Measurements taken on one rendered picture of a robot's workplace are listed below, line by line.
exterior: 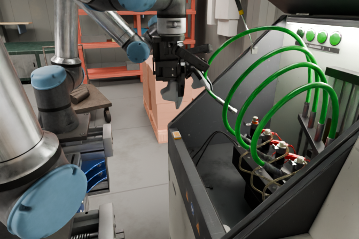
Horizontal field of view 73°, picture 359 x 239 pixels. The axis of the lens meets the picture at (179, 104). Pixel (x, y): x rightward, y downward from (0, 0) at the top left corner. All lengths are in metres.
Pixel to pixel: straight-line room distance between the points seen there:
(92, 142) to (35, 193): 0.67
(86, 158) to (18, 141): 0.70
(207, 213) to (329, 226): 0.29
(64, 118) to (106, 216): 0.45
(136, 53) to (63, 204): 0.55
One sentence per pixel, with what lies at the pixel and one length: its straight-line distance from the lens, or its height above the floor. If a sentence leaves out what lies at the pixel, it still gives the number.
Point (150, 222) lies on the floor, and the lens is 2.00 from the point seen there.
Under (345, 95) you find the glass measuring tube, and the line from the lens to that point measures 0.94.
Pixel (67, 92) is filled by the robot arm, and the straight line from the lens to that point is 1.00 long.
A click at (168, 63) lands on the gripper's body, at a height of 1.34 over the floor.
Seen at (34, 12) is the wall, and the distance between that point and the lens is 7.63.
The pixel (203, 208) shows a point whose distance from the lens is 0.74.
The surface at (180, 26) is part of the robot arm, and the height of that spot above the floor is 1.43.
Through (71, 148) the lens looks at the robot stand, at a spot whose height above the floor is 0.97.
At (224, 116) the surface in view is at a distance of 0.73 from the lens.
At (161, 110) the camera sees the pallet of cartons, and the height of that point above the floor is 0.41.
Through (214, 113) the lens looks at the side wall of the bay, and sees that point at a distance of 1.18.
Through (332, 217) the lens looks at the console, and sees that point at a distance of 0.66.
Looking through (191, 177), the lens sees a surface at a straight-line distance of 0.84.
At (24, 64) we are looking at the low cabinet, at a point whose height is 0.43.
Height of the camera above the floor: 1.47
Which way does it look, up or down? 22 degrees down
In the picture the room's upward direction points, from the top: straight up
